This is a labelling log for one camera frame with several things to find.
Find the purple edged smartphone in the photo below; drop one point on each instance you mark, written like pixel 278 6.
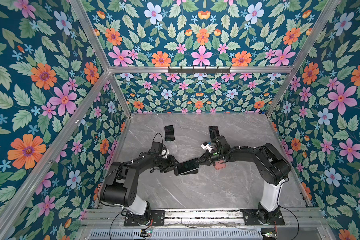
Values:
pixel 169 133

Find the pink phone case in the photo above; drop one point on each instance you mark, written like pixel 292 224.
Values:
pixel 219 165

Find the aluminium frame post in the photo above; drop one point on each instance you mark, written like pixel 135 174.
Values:
pixel 22 196
pixel 318 27

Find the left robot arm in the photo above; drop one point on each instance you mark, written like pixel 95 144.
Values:
pixel 120 186

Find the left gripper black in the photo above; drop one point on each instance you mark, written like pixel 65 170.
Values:
pixel 171 163

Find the black smartphone face up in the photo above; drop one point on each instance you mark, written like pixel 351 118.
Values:
pixel 187 168

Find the white vented cable duct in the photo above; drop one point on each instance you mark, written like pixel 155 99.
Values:
pixel 175 234

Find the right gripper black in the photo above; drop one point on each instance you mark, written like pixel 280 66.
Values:
pixel 207 160

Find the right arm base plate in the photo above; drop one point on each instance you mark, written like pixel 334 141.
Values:
pixel 263 217

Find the aluminium front rail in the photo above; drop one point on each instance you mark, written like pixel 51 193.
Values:
pixel 230 218

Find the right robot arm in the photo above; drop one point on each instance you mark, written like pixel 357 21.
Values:
pixel 272 166

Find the aluminium frame post right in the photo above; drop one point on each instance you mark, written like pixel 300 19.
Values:
pixel 318 27

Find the aluminium frame post left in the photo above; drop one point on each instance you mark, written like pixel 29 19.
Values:
pixel 22 196

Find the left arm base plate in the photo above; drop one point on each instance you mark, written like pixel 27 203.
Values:
pixel 149 218

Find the blue edged smartphone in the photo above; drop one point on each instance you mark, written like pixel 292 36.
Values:
pixel 214 131

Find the metal hook rail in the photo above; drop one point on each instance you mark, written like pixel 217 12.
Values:
pixel 199 70

